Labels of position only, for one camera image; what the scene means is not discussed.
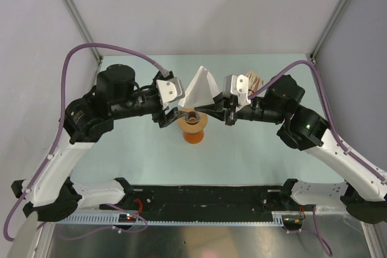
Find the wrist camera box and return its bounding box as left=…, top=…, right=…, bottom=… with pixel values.
left=156, top=73, right=185, bottom=110
left=223, top=74, right=251, bottom=112

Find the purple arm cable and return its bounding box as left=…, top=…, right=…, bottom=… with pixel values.
left=3, top=42, right=170, bottom=242
left=247, top=60, right=387, bottom=254

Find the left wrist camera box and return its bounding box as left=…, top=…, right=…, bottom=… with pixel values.
left=156, top=73, right=185, bottom=110

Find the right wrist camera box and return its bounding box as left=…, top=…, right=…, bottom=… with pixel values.
left=223, top=74, right=251, bottom=112

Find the orange carafe with wooden collar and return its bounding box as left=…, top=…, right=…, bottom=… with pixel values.
left=178, top=108, right=208, bottom=144

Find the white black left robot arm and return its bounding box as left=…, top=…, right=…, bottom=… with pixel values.
left=11, top=64, right=184, bottom=222

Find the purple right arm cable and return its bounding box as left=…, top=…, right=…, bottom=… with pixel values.
left=247, top=60, right=387, bottom=254

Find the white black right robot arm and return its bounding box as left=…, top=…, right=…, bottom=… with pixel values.
left=195, top=75, right=386, bottom=224

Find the white slotted cable duct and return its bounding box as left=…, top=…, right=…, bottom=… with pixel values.
left=57, top=211, right=284, bottom=227

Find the right grey frame post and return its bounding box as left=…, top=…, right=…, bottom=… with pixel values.
left=309, top=0, right=351, bottom=62

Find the grey aluminium frame rail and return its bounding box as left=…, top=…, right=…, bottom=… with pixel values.
left=62, top=0, right=94, bottom=44

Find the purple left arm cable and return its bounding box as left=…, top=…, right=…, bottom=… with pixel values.
left=3, top=42, right=170, bottom=242

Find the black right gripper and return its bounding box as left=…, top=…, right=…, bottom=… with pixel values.
left=195, top=90, right=286, bottom=126

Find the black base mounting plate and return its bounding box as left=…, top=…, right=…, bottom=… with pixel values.
left=117, top=185, right=312, bottom=222

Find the white paper coffee filter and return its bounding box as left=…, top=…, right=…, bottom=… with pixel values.
left=178, top=66, right=221, bottom=108

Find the orange coffee filter package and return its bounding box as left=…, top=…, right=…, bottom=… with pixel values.
left=246, top=71, right=264, bottom=94

